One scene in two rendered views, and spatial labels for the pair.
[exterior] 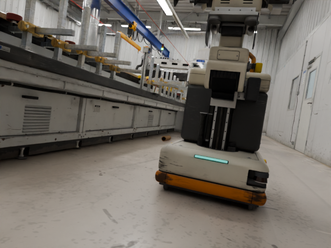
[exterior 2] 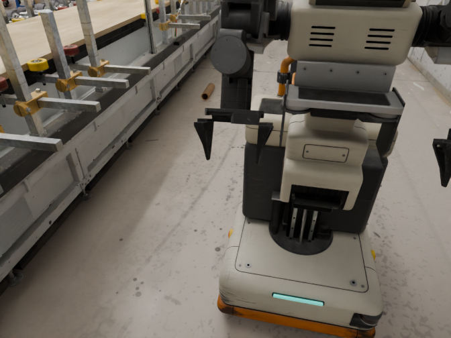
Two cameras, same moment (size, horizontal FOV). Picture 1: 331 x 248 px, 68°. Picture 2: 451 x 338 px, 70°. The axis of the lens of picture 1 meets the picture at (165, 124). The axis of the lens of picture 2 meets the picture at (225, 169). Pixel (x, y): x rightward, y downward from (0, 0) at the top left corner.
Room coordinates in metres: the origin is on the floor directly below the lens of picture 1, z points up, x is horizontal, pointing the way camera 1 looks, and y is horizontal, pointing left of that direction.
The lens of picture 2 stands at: (0.67, 0.05, 1.33)
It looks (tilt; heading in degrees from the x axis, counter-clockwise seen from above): 35 degrees down; 355
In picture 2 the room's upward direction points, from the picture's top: straight up
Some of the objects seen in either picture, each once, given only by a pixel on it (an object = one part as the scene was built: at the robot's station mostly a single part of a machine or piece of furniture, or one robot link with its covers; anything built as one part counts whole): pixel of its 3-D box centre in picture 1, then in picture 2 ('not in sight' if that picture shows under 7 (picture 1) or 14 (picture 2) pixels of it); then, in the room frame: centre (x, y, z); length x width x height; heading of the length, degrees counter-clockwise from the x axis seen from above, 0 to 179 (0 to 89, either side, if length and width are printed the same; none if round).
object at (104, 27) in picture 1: (100, 53); (63, 71); (2.10, 0.63, 0.88); 0.04 x 0.04 x 0.48; 74
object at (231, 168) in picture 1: (214, 165); (296, 248); (1.66, -0.37, 0.16); 0.67 x 0.64 x 0.25; 163
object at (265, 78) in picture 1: (224, 104); (310, 161); (1.75, -0.40, 0.59); 0.55 x 0.34 x 0.83; 73
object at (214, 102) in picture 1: (235, 87); (334, 183); (1.48, -0.38, 0.68); 0.28 x 0.27 x 0.25; 73
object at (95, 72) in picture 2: (115, 69); (98, 69); (2.36, 0.55, 0.81); 0.14 x 0.06 x 0.05; 164
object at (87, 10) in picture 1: (83, 39); (18, 82); (1.85, 0.69, 0.92); 0.04 x 0.04 x 0.48; 74
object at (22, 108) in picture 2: (83, 52); (31, 103); (1.88, 0.69, 0.83); 0.14 x 0.06 x 0.05; 164
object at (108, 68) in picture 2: (120, 70); (109, 68); (2.36, 0.50, 0.81); 0.43 x 0.03 x 0.04; 74
